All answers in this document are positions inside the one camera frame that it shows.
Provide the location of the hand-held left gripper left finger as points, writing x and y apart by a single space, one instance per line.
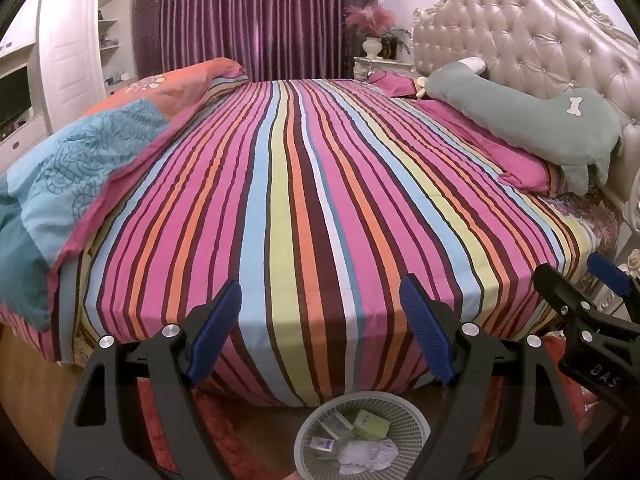
215 330

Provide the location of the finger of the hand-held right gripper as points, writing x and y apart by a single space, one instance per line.
560 287
607 272

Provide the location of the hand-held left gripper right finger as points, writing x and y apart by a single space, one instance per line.
427 330

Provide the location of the white mesh wastebasket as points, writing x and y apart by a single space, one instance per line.
415 420

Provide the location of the plain green box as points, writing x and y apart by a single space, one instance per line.
372 422

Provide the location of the green box with grey sides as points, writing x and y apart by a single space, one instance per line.
340 425

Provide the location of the large white paper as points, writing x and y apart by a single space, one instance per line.
365 455

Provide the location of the white carton box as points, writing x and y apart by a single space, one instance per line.
321 444

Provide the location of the ornate ivory nightstand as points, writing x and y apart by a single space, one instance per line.
606 304

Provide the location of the red rug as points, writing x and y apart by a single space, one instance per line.
165 435

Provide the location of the large pink pillow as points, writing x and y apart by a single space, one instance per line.
500 160

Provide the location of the striped bed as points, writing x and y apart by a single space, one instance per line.
320 210

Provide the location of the green dog-shaped pillow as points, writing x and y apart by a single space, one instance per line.
525 110

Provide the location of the blue and orange quilt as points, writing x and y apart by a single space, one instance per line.
75 160

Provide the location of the yellow plush toy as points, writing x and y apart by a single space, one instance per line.
421 87

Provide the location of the small pink pillow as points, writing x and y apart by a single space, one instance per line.
395 85

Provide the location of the tufted beige headboard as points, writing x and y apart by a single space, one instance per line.
525 35

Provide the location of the ivory bedside table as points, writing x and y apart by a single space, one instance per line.
382 65

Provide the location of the black television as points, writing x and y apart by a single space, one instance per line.
12 95

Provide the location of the pink flowers in white vase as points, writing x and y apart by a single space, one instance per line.
372 22

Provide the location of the white wardrobe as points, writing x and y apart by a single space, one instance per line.
70 50

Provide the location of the purple curtain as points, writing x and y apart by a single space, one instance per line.
250 15

